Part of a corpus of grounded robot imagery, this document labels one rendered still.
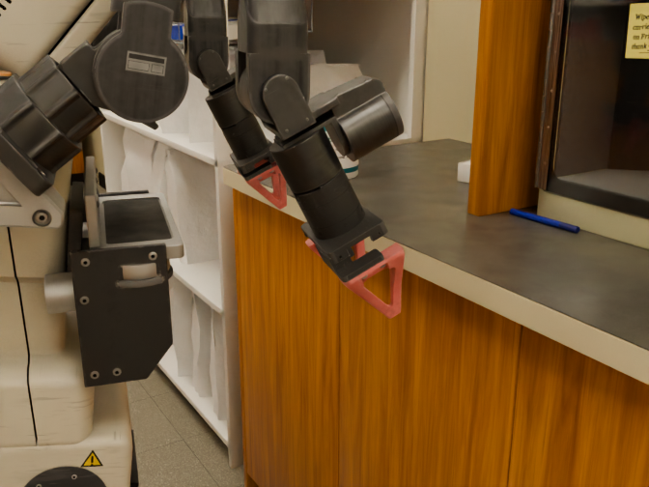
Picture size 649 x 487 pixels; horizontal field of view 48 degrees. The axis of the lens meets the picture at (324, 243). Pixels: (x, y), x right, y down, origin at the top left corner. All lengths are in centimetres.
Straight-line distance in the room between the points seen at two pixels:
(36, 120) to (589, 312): 65
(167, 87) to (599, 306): 59
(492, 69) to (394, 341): 49
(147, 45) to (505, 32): 77
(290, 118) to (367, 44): 175
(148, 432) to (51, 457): 153
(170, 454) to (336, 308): 107
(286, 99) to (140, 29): 14
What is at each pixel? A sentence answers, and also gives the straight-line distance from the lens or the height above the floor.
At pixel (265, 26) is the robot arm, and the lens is 67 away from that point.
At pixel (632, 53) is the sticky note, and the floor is 123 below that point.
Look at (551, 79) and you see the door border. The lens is 127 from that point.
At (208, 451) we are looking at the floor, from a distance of 233.
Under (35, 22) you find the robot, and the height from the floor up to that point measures 128.
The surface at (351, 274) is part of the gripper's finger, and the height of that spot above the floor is 105.
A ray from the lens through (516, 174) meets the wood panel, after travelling 135.
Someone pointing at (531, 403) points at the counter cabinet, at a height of 78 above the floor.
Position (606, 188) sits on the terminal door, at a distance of 122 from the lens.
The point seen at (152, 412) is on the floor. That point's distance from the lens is 256.
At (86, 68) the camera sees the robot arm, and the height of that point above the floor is 124.
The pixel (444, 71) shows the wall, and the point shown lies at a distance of 213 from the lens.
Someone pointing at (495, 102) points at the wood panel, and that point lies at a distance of 128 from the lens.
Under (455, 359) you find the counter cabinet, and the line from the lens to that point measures 114.
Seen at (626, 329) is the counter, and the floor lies 94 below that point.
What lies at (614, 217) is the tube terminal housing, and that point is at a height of 97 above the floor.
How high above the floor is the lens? 129
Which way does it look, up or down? 18 degrees down
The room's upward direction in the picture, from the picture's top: straight up
